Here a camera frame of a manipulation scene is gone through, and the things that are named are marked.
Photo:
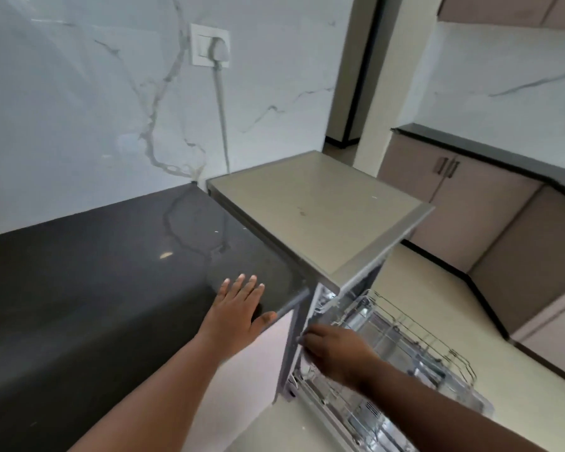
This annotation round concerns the person's left forearm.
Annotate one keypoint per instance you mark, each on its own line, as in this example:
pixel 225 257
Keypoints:
pixel 160 404

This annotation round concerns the black countertop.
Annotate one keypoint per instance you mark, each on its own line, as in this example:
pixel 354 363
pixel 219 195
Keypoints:
pixel 99 287
pixel 499 157

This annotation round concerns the silver dishwasher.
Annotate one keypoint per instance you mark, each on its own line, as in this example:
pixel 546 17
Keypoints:
pixel 320 207

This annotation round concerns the person's right hand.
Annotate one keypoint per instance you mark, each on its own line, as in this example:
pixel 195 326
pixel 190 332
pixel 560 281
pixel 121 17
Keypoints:
pixel 343 353

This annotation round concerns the pink base cabinet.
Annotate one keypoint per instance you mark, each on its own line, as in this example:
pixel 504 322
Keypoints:
pixel 254 371

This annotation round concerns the beige base cabinet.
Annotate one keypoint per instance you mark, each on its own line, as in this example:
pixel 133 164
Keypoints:
pixel 475 221

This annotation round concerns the person's right forearm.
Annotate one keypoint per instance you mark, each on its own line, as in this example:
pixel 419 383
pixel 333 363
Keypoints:
pixel 442 418

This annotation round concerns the white wall socket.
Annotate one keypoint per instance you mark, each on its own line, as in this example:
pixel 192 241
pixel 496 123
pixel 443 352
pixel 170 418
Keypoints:
pixel 198 44

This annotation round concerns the beige wall cabinet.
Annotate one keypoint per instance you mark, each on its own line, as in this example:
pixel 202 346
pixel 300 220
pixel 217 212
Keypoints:
pixel 499 9

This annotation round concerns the person's left hand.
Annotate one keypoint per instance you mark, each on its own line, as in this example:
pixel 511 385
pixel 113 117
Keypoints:
pixel 235 320

